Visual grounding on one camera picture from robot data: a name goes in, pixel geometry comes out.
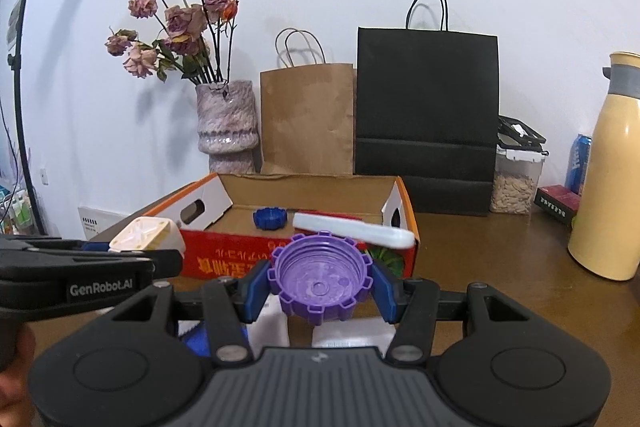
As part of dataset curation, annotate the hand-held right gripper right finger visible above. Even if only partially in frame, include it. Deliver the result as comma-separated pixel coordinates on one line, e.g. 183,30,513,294
367,260,531,364

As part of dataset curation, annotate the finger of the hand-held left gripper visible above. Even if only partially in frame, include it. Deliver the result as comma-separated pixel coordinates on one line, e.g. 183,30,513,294
0,248,184,282
0,235,110,252

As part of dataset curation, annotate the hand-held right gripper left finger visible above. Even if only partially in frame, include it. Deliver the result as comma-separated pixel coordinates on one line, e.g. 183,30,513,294
102,259,274,366

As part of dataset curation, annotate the white power adapter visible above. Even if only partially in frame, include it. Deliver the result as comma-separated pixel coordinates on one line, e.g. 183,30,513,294
247,294,291,348

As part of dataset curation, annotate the red cardboard box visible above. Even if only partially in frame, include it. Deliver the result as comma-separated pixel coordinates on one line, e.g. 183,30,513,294
127,173,421,280

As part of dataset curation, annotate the cream charger cube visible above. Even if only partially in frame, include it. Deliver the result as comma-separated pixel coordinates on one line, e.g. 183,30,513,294
108,216,187,258

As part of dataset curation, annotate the purple bottle cap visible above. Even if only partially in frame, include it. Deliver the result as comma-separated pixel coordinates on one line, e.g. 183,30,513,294
267,231,375,327

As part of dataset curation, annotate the red white lint brush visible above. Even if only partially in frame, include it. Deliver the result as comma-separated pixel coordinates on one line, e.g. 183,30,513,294
292,210,418,250

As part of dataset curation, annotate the blue bottle cap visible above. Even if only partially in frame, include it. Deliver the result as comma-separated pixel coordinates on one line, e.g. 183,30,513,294
252,207,288,232

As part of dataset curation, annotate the person's left hand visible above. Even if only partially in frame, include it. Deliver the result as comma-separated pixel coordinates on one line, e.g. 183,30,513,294
0,327,38,418

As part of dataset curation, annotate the white booklet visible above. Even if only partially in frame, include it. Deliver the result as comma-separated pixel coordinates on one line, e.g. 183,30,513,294
77,205,123,238

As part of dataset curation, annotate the blue round lid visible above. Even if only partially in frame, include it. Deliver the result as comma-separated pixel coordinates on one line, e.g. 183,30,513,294
182,324,251,358

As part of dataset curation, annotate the clear seed container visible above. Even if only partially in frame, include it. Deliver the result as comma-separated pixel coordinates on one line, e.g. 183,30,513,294
489,116,548,215

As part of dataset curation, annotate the pink marbled vase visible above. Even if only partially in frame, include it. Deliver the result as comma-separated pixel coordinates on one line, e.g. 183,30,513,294
195,79,261,174

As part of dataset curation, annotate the black light stand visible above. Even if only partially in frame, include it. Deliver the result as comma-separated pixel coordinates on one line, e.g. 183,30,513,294
0,0,56,238

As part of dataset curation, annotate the brown paper bag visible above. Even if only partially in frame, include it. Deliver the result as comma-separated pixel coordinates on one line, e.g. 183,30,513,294
259,28,357,176

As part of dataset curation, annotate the black paper bag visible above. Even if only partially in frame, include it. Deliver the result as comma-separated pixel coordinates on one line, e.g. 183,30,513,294
354,0,500,214

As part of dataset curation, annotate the dark red box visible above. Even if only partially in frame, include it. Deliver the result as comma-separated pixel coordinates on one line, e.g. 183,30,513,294
534,184,583,226

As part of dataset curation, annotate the blue drink can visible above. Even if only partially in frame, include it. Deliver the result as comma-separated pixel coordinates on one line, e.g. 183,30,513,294
565,133,593,195

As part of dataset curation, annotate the yellow thermos jug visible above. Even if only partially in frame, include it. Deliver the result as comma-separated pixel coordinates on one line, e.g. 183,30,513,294
567,52,640,282

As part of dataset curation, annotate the wire storage rack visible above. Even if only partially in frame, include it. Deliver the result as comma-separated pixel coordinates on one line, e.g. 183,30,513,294
0,187,31,235

